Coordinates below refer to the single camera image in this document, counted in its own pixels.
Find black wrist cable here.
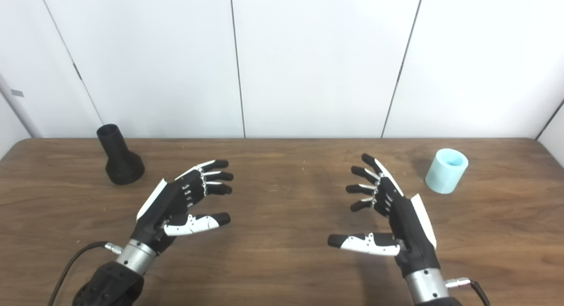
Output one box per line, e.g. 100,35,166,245
445,277,491,306
47,241,123,306

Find black flared nozzle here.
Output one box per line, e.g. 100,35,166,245
96,124,145,185

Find light-blue hose piece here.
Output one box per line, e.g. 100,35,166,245
425,148,469,194

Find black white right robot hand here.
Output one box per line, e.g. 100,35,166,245
327,153,441,278

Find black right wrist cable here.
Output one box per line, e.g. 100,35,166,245
445,277,491,306

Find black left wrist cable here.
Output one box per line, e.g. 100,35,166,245
47,241,123,306

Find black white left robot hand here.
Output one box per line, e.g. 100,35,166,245
131,159,234,254

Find white corner post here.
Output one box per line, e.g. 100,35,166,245
0,72,42,138

